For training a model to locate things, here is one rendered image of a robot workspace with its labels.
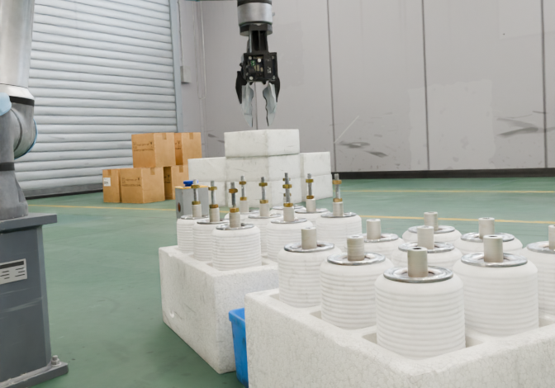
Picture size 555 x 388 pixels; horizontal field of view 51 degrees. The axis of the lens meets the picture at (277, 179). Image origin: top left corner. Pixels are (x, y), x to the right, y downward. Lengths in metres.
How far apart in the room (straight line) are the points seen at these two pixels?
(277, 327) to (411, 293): 0.25
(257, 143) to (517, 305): 3.39
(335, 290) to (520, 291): 0.21
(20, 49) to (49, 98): 5.62
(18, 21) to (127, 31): 6.41
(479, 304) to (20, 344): 0.79
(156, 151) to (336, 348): 4.51
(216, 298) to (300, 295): 0.26
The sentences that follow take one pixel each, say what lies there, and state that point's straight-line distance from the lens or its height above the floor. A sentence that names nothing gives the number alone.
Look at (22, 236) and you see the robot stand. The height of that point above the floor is 0.27.
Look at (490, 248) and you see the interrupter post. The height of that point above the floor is 0.27.
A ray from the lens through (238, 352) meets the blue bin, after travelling 1.04.
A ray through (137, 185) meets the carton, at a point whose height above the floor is 0.16.
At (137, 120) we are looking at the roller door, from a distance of 7.58.
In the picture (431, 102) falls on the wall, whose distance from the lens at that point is 6.55.
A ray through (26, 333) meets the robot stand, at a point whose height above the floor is 0.09.
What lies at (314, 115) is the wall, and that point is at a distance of 7.26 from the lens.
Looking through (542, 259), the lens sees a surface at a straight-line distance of 0.80.
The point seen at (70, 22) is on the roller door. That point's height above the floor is 1.96.
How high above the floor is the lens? 0.40
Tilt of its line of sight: 3 degrees down
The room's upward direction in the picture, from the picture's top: 3 degrees counter-clockwise
